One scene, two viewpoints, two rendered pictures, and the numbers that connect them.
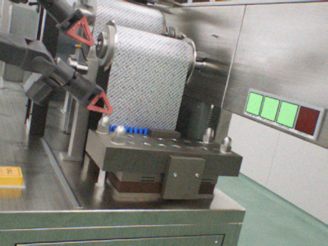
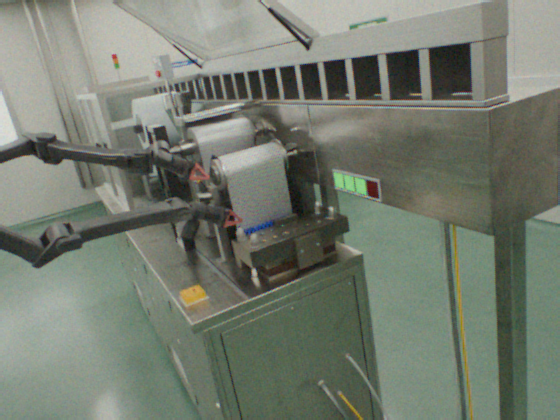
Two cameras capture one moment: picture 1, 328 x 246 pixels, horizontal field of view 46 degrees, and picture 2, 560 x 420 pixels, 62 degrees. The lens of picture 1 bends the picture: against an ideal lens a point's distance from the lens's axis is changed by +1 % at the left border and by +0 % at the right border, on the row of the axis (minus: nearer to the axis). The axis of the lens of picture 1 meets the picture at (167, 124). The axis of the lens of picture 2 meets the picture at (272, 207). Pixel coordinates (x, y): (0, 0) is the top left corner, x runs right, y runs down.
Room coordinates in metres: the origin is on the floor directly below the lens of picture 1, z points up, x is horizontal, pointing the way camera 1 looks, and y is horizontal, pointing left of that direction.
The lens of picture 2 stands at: (-0.56, -0.08, 1.63)
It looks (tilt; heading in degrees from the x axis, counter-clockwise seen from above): 18 degrees down; 4
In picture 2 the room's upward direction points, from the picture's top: 11 degrees counter-clockwise
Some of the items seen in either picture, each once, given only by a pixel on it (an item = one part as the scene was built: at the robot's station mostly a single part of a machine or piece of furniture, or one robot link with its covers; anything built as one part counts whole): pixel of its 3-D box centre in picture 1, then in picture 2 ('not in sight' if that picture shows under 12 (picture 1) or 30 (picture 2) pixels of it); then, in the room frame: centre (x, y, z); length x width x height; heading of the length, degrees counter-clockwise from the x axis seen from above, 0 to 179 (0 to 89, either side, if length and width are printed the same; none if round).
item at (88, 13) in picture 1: (81, 13); (187, 147); (1.31, 0.35, 1.33); 0.06 x 0.06 x 0.06; 28
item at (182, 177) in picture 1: (183, 177); (309, 250); (0.94, -0.07, 0.96); 0.10 x 0.03 x 0.11; 118
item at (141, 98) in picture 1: (144, 102); (261, 203); (1.10, 0.08, 1.11); 0.23 x 0.01 x 0.18; 118
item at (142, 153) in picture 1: (165, 153); (291, 235); (1.01, -0.01, 1.00); 0.40 x 0.16 x 0.06; 118
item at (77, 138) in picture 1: (77, 109); (216, 225); (1.11, 0.27, 1.05); 0.06 x 0.05 x 0.31; 118
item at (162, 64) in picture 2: not in sight; (161, 67); (1.59, 0.45, 1.66); 0.07 x 0.07 x 0.10; 44
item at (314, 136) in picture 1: (278, 111); (355, 184); (0.90, -0.25, 1.18); 0.25 x 0.01 x 0.07; 28
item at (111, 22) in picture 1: (107, 46); (219, 174); (1.10, 0.21, 1.25); 0.15 x 0.01 x 0.15; 28
